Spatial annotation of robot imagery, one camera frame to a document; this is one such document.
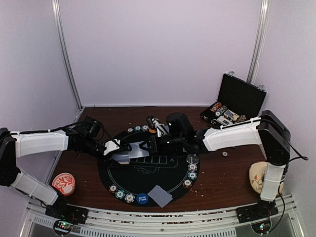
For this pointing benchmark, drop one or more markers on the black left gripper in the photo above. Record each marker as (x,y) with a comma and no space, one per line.
(109,154)

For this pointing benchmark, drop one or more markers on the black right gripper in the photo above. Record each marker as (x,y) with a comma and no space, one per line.
(155,147)

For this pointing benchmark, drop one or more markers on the blue patterned card deck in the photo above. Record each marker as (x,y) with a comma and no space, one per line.
(121,158)

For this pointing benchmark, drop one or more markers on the blue white chip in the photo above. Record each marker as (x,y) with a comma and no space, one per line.
(129,198)
(145,128)
(192,167)

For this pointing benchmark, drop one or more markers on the clear round dealer button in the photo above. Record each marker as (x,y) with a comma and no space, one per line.
(192,159)

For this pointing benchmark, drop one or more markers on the card dealt to small blind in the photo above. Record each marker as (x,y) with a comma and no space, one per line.
(160,196)

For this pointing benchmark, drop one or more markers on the blue small blind button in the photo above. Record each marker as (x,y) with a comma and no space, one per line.
(142,198)

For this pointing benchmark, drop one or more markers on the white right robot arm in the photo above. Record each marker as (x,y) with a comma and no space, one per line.
(265,131)

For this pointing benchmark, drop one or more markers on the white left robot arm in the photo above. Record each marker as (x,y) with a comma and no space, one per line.
(15,145)

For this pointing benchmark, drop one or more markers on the round black poker mat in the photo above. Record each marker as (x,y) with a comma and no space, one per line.
(168,170)

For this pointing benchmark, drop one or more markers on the red white patterned cup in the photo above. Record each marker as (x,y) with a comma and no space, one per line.
(64,183)

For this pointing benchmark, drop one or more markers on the green chip row in case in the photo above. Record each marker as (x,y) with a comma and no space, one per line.
(220,111)

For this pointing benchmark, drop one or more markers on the brown poker chip stack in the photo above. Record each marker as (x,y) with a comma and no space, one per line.
(224,154)

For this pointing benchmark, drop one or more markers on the red chip row in case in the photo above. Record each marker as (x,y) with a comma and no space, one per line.
(216,107)

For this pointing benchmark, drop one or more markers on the card deck in case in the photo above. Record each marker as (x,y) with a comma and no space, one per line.
(228,117)

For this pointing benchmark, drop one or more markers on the right chip rows in case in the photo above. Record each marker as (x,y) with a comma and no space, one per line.
(242,118)

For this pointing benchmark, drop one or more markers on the black poker chip case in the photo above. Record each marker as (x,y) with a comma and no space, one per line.
(238,96)

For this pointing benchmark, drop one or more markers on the round wooden coaster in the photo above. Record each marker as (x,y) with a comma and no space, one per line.
(256,176)

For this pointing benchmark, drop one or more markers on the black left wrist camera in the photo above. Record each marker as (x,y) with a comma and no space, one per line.
(91,127)

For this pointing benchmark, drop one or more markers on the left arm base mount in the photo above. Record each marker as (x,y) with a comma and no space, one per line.
(67,216)

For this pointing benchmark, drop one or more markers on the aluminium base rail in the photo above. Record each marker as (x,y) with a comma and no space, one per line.
(224,222)

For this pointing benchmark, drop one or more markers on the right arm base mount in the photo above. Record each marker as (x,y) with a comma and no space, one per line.
(259,215)

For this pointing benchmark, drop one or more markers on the aluminium frame post right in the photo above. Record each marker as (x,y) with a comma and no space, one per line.
(259,41)

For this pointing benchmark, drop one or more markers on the aluminium frame post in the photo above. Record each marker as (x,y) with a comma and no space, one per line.
(64,52)
(259,41)

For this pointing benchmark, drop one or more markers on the aluminium frame post left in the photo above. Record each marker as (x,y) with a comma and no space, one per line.
(64,52)

